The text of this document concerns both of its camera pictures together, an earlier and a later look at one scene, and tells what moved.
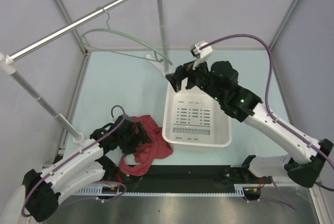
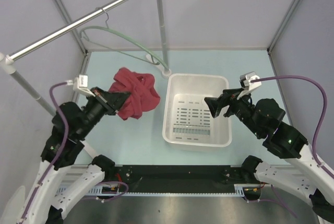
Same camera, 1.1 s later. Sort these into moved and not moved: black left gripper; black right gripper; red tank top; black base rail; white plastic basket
Moved: red tank top; black right gripper; black left gripper
Not moved: white plastic basket; black base rail
